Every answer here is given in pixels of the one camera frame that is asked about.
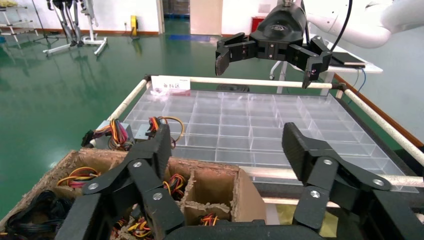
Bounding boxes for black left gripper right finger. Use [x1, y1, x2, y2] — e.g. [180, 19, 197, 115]
[282, 122, 393, 232]

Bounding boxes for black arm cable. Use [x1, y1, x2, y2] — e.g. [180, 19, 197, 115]
[329, 0, 354, 53]

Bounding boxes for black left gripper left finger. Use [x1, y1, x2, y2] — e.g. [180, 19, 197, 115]
[81, 123, 185, 240]

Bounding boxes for white label sign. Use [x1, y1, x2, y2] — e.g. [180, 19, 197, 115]
[150, 75, 192, 92]

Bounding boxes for brown cardboard divider box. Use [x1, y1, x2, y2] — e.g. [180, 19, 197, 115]
[0, 147, 268, 240]

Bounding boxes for black hanging robot legs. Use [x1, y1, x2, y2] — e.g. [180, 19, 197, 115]
[46, 0, 84, 48]

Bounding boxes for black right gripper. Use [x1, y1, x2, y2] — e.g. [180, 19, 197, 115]
[214, 4, 333, 90]

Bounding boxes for white metal shelf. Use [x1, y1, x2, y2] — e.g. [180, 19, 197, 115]
[0, 0, 39, 44]

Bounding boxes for black tablet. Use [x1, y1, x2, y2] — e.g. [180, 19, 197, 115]
[331, 51, 366, 69]

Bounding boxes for yellow floor device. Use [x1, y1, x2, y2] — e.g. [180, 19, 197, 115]
[130, 14, 139, 38]

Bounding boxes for clear plastic compartment tray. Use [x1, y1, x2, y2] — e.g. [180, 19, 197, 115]
[123, 88, 419, 194]

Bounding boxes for blue floor mat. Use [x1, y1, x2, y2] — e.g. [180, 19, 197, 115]
[168, 34, 212, 43]

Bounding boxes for white desk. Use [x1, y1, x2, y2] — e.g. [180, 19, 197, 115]
[269, 33, 384, 96]

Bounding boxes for white rack tube rail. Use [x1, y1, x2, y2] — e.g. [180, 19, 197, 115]
[239, 165, 424, 189]
[107, 78, 152, 122]
[144, 75, 347, 91]
[342, 87, 424, 167]

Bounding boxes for power supply with coloured wires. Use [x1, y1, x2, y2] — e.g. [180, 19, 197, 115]
[110, 214, 154, 240]
[198, 212, 220, 228]
[81, 118, 135, 152]
[135, 115, 185, 149]
[56, 166, 101, 190]
[162, 173, 189, 201]

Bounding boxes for black cable bundle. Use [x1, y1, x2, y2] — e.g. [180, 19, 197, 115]
[4, 190, 74, 234]

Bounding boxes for beige door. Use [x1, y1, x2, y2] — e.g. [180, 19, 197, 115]
[189, 0, 223, 36]

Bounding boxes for white wheeled stand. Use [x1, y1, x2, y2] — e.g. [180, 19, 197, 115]
[42, 0, 109, 57]

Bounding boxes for black rack frame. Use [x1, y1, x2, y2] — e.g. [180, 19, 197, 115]
[253, 182, 424, 201]

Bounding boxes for blue cable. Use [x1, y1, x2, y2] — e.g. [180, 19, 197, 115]
[351, 67, 368, 94]

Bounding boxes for red cabinet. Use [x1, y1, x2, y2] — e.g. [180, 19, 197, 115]
[251, 16, 266, 33]

